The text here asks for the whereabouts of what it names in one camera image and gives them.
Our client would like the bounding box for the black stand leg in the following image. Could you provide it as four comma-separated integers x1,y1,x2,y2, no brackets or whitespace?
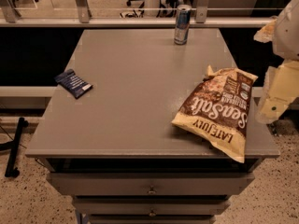
5,118,29,177

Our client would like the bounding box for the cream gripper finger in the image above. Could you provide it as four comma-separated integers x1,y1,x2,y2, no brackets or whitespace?
253,20,277,43

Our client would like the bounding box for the blue rxbar blueberry bar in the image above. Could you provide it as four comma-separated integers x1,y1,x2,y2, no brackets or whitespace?
54,69,93,99

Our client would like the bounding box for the grey railing frame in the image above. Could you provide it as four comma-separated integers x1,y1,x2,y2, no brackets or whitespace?
0,0,296,28

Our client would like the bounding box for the grey drawer cabinet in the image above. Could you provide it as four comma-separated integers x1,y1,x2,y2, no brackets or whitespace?
25,27,280,224

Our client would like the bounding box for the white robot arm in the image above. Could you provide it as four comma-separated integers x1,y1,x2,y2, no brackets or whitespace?
255,0,299,124

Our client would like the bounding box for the blue silver energy drink can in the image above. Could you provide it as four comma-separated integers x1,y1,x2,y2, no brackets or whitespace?
174,5,192,45

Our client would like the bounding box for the middle grey drawer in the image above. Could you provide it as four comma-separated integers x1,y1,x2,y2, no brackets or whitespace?
73,198,230,216

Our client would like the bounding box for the bottom grey drawer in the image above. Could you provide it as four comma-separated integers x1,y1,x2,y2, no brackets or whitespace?
89,216,216,224

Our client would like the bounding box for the black office chair centre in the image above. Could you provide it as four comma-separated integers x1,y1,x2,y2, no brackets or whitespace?
120,0,176,18

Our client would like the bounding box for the brown sea salt chip bag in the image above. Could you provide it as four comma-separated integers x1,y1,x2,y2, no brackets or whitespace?
172,65,258,163

